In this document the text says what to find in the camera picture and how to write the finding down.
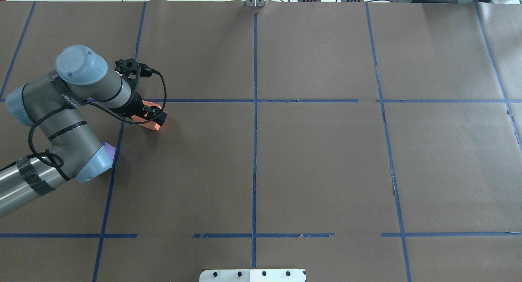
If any orange foam block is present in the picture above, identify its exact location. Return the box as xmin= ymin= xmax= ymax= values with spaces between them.
xmin=129 ymin=100 xmax=166 ymax=130

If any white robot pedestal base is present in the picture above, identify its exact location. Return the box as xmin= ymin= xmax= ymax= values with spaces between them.
xmin=199 ymin=269 xmax=307 ymax=282

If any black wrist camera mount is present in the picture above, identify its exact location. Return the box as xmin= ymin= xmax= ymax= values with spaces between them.
xmin=115 ymin=58 xmax=155 ymax=91

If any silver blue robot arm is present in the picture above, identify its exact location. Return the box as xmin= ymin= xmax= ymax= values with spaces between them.
xmin=1 ymin=45 xmax=167 ymax=217

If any black camera cable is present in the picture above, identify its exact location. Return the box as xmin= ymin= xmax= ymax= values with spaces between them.
xmin=0 ymin=68 xmax=168 ymax=172

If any brown paper table cover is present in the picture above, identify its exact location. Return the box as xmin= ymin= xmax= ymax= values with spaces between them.
xmin=1 ymin=0 xmax=521 ymax=282

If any purple foam block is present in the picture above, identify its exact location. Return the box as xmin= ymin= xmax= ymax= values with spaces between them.
xmin=100 ymin=141 xmax=116 ymax=161

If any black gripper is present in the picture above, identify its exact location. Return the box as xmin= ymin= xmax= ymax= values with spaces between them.
xmin=121 ymin=96 xmax=167 ymax=126

